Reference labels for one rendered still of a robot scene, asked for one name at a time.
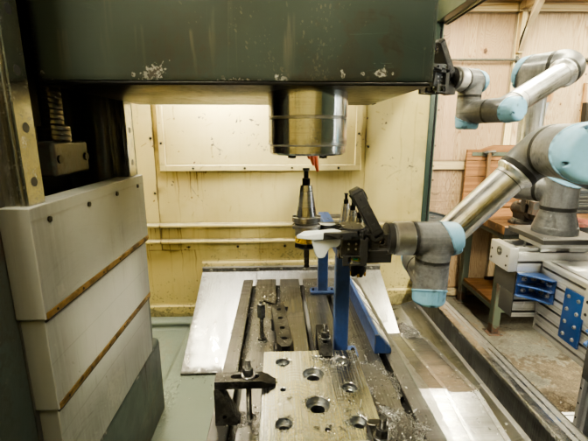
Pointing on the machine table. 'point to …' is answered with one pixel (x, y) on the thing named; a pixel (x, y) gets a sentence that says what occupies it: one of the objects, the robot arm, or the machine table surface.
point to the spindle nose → (308, 122)
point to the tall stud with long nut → (261, 319)
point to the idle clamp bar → (281, 328)
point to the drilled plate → (304, 422)
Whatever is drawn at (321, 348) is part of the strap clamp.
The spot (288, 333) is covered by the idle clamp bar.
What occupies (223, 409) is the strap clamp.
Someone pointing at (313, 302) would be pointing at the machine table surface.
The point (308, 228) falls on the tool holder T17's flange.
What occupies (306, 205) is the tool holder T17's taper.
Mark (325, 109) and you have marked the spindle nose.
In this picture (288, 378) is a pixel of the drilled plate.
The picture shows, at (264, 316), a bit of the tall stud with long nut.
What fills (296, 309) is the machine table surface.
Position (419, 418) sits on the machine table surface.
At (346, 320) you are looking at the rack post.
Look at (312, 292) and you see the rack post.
